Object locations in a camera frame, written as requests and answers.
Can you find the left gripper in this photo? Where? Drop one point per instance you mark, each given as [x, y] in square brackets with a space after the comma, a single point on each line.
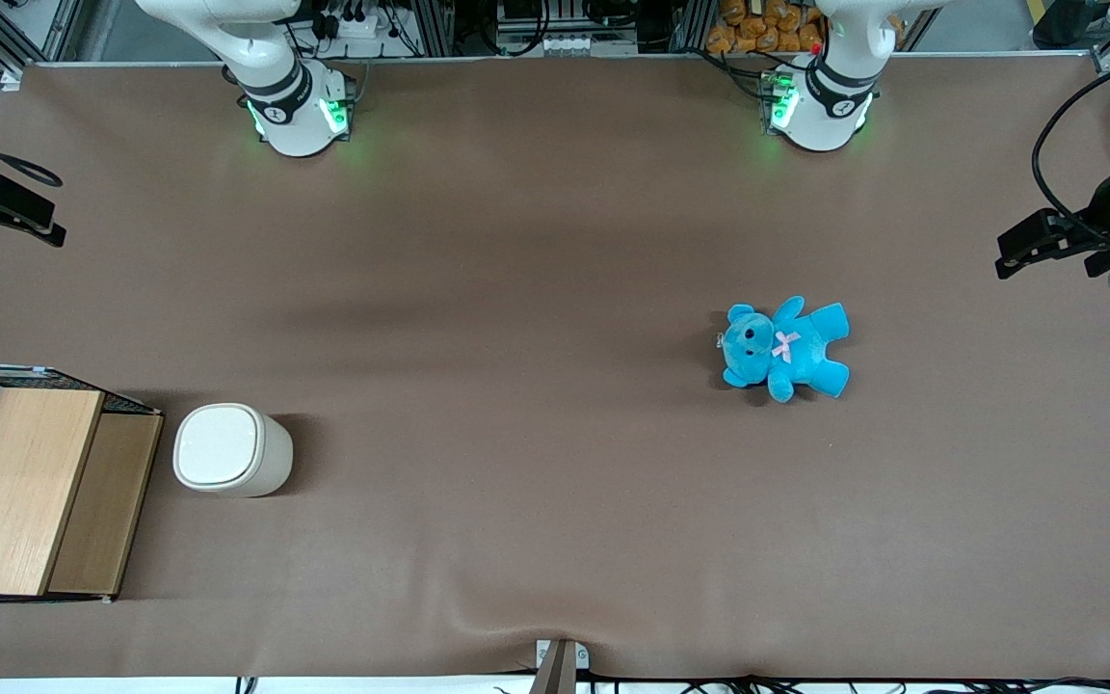
[1101, 214]

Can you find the white trash can lid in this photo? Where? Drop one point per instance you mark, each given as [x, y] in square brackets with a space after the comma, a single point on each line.
[221, 445]

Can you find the white round trash can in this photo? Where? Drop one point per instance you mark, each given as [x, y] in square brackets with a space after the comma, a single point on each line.
[271, 458]

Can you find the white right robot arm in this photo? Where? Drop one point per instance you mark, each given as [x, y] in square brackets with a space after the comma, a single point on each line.
[290, 106]

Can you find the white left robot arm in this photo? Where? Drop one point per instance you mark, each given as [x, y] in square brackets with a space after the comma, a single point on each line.
[830, 106]

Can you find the blue teddy bear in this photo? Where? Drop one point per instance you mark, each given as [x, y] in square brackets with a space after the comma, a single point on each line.
[806, 352]

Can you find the light wooden board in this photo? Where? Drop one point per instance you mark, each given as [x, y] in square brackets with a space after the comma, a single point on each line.
[15, 492]

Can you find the dark wooden board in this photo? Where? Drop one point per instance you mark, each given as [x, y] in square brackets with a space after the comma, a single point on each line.
[107, 501]

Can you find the orange plush toys pile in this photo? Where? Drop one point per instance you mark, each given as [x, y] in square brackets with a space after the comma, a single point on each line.
[757, 29]

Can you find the white power strip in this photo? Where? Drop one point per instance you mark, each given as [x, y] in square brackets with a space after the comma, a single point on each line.
[355, 25]

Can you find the grey electronics box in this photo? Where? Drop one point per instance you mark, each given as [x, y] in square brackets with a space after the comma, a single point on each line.
[565, 34]

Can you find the brown table cover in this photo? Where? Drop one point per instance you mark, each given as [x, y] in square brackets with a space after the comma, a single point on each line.
[536, 386]

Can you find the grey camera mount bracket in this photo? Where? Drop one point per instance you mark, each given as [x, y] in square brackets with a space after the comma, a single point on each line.
[560, 665]

